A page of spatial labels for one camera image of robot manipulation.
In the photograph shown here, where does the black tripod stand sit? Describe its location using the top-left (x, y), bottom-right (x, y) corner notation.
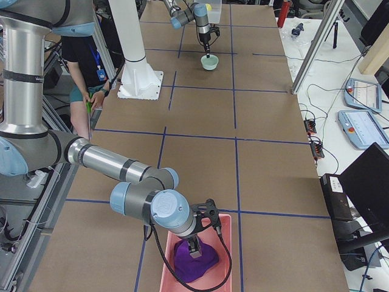
top-left (324, 21), bottom-right (339, 49)

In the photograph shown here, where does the clear plastic storage box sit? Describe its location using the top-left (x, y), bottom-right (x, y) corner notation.
top-left (205, 0), bottom-right (222, 24)

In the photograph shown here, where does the purple cloth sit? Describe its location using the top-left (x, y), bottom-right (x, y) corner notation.
top-left (173, 239), bottom-right (219, 283)

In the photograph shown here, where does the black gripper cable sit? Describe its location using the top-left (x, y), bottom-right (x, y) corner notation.
top-left (143, 221), bottom-right (233, 290)

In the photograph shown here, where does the orange black power strip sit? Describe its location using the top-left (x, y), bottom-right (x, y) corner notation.
top-left (304, 119), bottom-right (325, 161)

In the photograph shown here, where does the aluminium frame post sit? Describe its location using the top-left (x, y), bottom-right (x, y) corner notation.
top-left (291, 0), bottom-right (345, 94)

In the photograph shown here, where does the black monitor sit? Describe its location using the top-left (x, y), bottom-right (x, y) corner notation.
top-left (339, 143), bottom-right (388, 231)

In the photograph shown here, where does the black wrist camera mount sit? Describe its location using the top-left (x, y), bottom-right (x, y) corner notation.
top-left (191, 198), bottom-right (222, 237)

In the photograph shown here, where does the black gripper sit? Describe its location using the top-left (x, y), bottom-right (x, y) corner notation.
top-left (199, 32), bottom-right (211, 58)
top-left (186, 234), bottom-right (202, 259)

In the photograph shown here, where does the wooden beam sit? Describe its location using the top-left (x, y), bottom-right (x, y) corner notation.
top-left (358, 26), bottom-right (389, 75)

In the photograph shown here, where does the red cylinder bottle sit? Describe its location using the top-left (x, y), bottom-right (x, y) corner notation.
top-left (277, 0), bottom-right (291, 28)

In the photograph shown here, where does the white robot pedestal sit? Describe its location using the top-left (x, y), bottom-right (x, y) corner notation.
top-left (109, 0), bottom-right (164, 100)

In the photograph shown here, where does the upper teach pendant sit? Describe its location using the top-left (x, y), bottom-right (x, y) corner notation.
top-left (344, 78), bottom-right (382, 113)

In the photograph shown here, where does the teach pendant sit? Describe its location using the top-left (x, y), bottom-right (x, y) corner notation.
top-left (337, 109), bottom-right (388, 150)
top-left (344, 78), bottom-right (382, 113)

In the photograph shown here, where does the black blue handheld tool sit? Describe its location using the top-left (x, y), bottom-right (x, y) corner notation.
top-left (291, 23), bottom-right (304, 37)

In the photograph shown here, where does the lower teach pendant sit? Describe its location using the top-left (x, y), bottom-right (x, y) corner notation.
top-left (337, 109), bottom-right (388, 150)

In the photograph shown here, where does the black computer box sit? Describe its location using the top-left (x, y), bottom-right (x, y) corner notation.
top-left (320, 173), bottom-right (353, 221)

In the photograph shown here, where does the mint green bowl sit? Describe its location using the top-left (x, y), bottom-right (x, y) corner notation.
top-left (201, 54), bottom-right (219, 71)

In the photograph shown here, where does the green handled grabber stick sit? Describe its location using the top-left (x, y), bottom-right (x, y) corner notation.
top-left (86, 100), bottom-right (92, 140)

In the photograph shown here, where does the seated person in black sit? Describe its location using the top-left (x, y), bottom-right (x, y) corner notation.
top-left (60, 15), bottom-right (122, 139)

